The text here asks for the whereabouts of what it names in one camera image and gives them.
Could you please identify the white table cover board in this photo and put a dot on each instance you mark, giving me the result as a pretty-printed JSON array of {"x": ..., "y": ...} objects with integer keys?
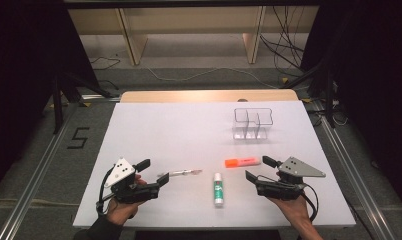
[{"x": 175, "y": 133}]

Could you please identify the black tripod stand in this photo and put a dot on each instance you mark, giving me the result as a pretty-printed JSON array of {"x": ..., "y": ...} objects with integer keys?
[
  {"x": 57, "y": 106},
  {"x": 329, "y": 100}
]

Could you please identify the short aluminium floor rail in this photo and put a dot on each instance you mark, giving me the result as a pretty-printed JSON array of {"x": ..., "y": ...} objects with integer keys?
[{"x": 99, "y": 97}]

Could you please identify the white green glue stick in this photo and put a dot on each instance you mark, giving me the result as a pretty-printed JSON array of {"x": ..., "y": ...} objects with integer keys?
[{"x": 218, "y": 190}]

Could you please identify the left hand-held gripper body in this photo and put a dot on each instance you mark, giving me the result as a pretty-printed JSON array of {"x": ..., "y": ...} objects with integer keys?
[{"x": 122, "y": 171}]

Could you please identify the clear plastic desk organizer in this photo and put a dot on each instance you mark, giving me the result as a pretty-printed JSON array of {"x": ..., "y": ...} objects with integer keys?
[{"x": 252, "y": 125}]

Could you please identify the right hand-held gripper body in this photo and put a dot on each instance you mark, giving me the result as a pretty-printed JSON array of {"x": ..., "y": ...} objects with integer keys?
[{"x": 297, "y": 168}]

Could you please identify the dark curtain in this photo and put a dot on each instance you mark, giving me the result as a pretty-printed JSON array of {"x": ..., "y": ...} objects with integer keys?
[
  {"x": 375, "y": 83},
  {"x": 19, "y": 66}
]

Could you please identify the person's right hand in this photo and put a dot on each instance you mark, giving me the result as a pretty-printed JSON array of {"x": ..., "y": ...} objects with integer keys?
[{"x": 294, "y": 208}]

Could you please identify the orange highlighter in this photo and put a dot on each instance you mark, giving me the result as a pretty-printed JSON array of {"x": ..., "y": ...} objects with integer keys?
[{"x": 240, "y": 162}]

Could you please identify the light wooden table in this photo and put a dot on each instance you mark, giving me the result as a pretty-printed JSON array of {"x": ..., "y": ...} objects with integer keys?
[{"x": 189, "y": 96}]

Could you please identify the clear ballpoint pen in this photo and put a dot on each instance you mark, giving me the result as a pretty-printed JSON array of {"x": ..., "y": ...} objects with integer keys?
[{"x": 180, "y": 172}]

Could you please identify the light wooden bench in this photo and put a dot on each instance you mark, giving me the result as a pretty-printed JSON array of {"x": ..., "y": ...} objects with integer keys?
[{"x": 135, "y": 40}]

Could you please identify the person's left hand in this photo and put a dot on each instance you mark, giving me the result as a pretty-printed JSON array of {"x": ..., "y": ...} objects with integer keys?
[{"x": 122, "y": 211}]

